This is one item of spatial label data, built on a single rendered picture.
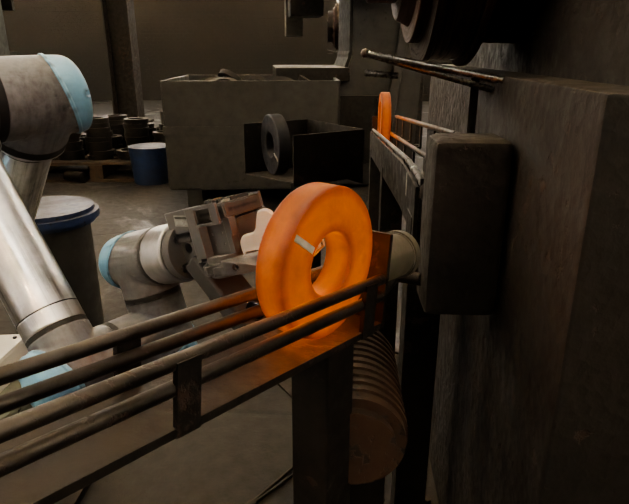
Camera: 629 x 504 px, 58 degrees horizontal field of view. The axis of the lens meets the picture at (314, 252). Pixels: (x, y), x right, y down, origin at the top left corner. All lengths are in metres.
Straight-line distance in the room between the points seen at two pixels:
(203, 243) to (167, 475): 0.86
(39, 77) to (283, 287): 0.52
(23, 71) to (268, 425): 1.01
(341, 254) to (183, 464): 0.93
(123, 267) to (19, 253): 0.12
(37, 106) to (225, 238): 0.38
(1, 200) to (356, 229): 0.44
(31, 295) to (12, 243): 0.07
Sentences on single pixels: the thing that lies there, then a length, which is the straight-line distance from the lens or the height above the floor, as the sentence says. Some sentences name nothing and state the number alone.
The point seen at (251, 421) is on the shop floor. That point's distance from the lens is 1.54.
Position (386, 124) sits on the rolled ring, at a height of 0.66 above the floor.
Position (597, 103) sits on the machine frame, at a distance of 0.56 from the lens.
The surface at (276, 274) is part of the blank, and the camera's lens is 0.50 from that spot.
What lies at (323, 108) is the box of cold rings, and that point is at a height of 0.59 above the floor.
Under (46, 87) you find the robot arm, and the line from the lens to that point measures 0.90.
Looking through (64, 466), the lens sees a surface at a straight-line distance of 0.41.
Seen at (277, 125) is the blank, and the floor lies 0.73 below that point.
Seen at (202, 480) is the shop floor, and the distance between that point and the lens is 1.39.
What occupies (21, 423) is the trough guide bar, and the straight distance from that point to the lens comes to 0.36.
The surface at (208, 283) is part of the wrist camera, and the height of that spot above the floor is 0.65.
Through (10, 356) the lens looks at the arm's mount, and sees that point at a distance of 1.26.
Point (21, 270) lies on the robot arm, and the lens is 0.75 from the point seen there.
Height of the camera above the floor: 0.91
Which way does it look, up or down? 20 degrees down
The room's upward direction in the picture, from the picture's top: straight up
